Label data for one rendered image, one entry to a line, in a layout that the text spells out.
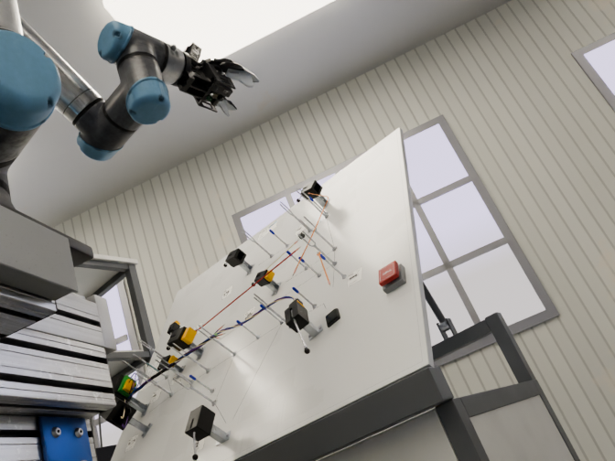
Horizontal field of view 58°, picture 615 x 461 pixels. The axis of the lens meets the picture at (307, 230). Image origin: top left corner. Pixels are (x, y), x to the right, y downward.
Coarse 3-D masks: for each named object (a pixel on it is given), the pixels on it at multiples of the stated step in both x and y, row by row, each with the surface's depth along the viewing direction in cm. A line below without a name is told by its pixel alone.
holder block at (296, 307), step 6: (294, 306) 137; (300, 306) 137; (288, 312) 137; (294, 312) 135; (300, 312) 135; (306, 312) 138; (288, 318) 135; (294, 318) 133; (300, 318) 134; (306, 318) 135; (288, 324) 134; (294, 324) 134; (300, 324) 134; (306, 324) 135; (294, 330) 135
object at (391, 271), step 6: (390, 264) 129; (396, 264) 128; (384, 270) 129; (390, 270) 128; (396, 270) 127; (384, 276) 128; (390, 276) 126; (396, 276) 126; (384, 282) 127; (390, 282) 128
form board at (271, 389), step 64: (320, 192) 198; (384, 192) 163; (256, 256) 201; (384, 256) 140; (192, 320) 204; (256, 320) 167; (320, 320) 142; (384, 320) 123; (192, 384) 170; (256, 384) 143; (320, 384) 124; (384, 384) 109; (256, 448) 125
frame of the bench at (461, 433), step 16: (512, 384) 135; (528, 384) 143; (464, 400) 108; (480, 400) 114; (496, 400) 121; (512, 400) 128; (544, 400) 146; (448, 416) 104; (464, 416) 104; (448, 432) 103; (464, 432) 102; (560, 432) 143; (464, 448) 101; (480, 448) 102
